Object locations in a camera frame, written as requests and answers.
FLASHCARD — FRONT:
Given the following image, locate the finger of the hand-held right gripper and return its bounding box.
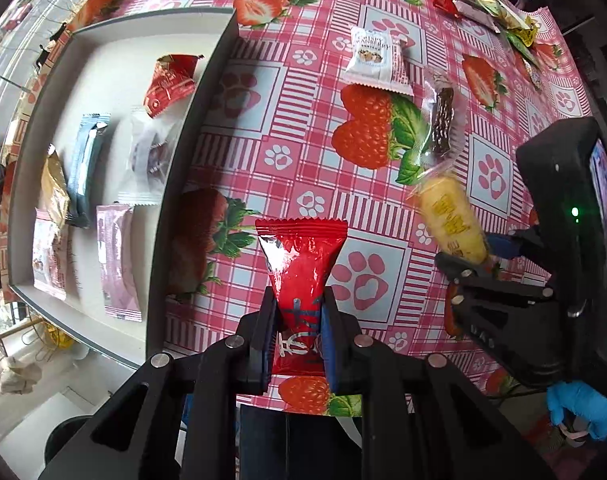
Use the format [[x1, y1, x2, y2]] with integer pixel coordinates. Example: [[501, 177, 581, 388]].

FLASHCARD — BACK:
[[486, 225, 551, 263], [435, 251, 557, 341]]

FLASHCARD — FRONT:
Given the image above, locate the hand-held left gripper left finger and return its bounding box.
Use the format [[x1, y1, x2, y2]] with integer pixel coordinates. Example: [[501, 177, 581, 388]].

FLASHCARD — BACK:
[[37, 286, 280, 480]]

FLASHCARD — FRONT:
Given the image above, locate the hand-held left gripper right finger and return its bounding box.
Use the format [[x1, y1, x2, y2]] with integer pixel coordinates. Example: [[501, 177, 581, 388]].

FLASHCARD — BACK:
[[319, 292, 554, 480]]

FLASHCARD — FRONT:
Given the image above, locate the white tray with dark sides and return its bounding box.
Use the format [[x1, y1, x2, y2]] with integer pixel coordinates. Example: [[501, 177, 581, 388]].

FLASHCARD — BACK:
[[6, 7, 241, 372]]

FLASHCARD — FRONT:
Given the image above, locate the person's right hand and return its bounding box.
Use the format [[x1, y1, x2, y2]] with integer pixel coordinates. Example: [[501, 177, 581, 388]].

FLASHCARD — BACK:
[[546, 380, 607, 442]]

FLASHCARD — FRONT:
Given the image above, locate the floral print snack packet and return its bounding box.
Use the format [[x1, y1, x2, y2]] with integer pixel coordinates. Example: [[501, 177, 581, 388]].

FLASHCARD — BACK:
[[526, 62, 547, 91]]

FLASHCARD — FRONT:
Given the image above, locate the clear packet with dark bar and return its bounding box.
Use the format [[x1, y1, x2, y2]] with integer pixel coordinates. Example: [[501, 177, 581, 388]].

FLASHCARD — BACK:
[[412, 69, 467, 181]]

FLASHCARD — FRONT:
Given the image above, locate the green snack packet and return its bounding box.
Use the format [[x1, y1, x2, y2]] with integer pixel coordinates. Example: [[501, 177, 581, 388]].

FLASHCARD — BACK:
[[506, 30, 541, 68]]

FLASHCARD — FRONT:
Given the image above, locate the yellow red-edged snack packet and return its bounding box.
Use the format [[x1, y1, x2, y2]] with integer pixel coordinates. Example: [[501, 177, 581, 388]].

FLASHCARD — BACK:
[[498, 7, 539, 43]]

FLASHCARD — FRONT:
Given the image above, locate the black round bin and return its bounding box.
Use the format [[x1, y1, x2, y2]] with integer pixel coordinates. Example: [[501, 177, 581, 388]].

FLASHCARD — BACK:
[[43, 412, 99, 466]]

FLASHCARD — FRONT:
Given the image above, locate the white cookie print snack packet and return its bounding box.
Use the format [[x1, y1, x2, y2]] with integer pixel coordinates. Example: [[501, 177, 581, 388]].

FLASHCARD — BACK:
[[344, 26, 415, 97]]

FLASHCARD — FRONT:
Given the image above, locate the clear white snack packet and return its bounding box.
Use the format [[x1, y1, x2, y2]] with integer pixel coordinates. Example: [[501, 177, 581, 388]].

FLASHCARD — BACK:
[[118, 107, 181, 206]]

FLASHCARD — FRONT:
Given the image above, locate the pale pink printed snack packet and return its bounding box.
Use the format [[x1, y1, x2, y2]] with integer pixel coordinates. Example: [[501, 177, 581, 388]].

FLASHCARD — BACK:
[[32, 209, 70, 301]]

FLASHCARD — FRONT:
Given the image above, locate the crumpled white paper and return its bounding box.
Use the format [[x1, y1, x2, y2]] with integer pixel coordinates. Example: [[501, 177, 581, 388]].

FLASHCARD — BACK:
[[0, 355, 44, 396]]

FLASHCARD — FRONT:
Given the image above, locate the dark blue snack packet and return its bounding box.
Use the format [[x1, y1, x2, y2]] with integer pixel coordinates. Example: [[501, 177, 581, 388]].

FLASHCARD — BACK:
[[64, 112, 111, 229]]

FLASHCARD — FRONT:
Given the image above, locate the gold snack packet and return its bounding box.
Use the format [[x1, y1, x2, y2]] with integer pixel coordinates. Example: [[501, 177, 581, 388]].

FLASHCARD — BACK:
[[37, 144, 71, 228]]

